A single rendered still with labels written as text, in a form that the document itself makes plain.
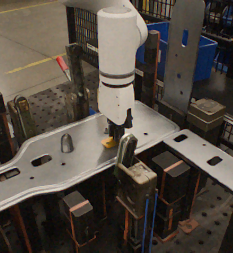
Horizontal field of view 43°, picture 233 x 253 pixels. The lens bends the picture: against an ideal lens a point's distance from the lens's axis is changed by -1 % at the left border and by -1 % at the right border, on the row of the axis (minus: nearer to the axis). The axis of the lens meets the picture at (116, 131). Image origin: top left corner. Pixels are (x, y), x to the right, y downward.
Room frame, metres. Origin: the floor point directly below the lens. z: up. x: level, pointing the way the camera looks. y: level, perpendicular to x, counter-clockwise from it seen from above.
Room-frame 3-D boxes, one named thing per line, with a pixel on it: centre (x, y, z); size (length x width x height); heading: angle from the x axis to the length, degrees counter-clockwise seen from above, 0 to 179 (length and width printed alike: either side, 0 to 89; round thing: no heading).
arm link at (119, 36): (0.66, 0.00, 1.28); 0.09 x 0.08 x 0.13; 153
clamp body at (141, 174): (0.49, -0.05, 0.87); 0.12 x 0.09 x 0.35; 36
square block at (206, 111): (0.75, -0.27, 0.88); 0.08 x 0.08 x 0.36; 36
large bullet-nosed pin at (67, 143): (0.62, 0.13, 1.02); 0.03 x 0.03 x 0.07
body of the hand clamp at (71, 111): (0.83, 0.13, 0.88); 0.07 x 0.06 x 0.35; 36
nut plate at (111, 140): (0.65, 0.00, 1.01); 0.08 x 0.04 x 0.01; 126
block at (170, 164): (0.59, -0.14, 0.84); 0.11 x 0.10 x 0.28; 36
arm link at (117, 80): (0.65, 0.00, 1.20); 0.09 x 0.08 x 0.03; 36
